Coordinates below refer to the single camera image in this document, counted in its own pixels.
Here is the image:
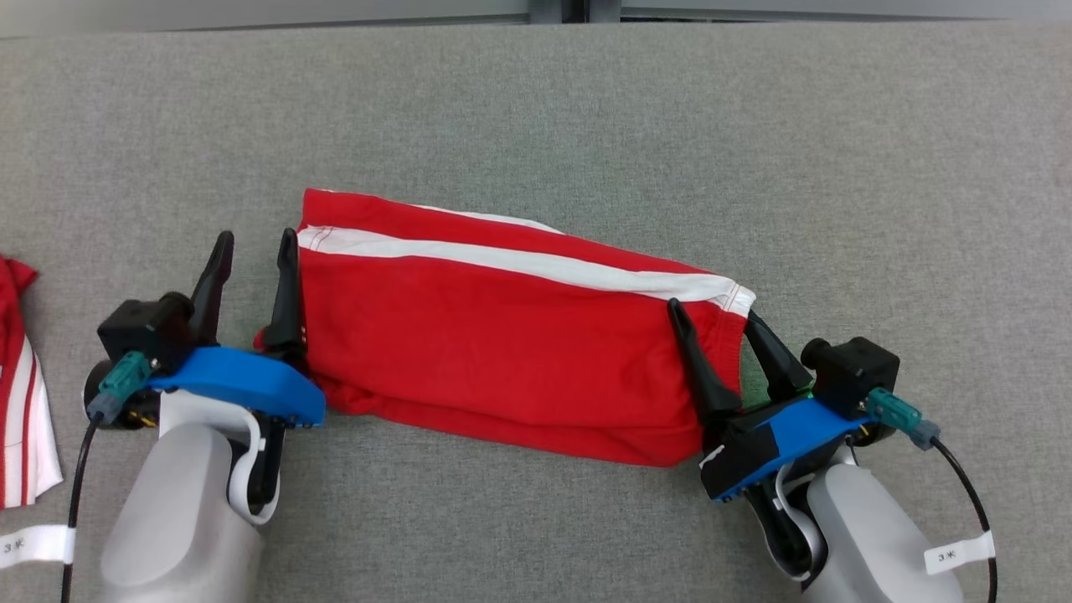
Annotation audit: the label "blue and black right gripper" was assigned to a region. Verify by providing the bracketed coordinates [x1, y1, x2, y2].
[667, 298, 873, 503]

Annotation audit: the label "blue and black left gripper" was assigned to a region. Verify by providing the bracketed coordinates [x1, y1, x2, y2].
[84, 228, 327, 432]

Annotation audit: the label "red shorts with white stripe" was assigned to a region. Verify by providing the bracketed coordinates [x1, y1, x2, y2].
[254, 188, 756, 467]

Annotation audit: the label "red and white basketball jersey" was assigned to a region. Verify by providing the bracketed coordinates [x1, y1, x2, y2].
[0, 254, 64, 510]

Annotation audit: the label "black left cable, teal plug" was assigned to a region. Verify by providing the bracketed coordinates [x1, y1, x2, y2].
[60, 352, 153, 603]

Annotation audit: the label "black cable, teal plug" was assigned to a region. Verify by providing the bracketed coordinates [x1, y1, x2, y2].
[60, 352, 153, 603]
[865, 387, 999, 603]

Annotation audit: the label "black right cable, teal plug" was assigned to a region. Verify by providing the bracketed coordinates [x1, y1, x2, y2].
[865, 387, 999, 603]

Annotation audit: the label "white cable label tag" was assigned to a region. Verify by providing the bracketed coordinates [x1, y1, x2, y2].
[0, 523, 76, 570]
[924, 531, 997, 575]

